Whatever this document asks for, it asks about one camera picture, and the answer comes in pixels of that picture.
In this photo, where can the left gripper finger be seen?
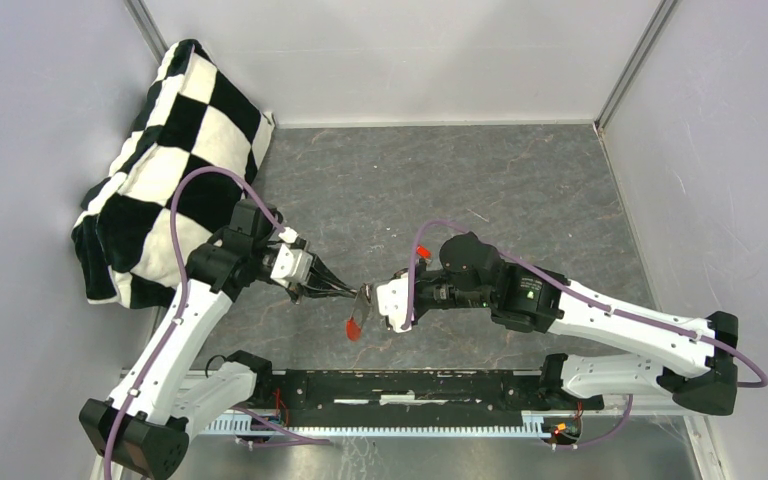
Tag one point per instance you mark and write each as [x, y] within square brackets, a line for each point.
[328, 290]
[323, 274]

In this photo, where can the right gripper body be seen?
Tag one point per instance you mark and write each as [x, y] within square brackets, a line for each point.
[436, 291]

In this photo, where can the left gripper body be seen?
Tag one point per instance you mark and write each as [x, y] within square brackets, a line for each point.
[295, 290]

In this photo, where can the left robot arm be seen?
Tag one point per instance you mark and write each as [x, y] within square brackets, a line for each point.
[144, 424]

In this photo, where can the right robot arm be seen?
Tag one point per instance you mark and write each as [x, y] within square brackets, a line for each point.
[688, 359]

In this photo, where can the key with red tag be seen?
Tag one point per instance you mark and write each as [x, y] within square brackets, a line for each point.
[423, 253]

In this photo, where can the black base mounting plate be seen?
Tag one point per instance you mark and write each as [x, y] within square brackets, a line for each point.
[411, 398]

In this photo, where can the black white checkered blanket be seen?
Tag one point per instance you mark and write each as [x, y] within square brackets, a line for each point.
[162, 182]

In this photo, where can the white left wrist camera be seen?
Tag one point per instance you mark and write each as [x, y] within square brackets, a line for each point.
[293, 261]

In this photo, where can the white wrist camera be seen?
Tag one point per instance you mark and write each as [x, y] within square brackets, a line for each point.
[390, 302]
[293, 261]

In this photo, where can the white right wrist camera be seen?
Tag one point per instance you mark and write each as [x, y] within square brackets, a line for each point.
[390, 302]

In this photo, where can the white toothed cable duct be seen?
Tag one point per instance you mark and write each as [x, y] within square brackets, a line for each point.
[240, 424]

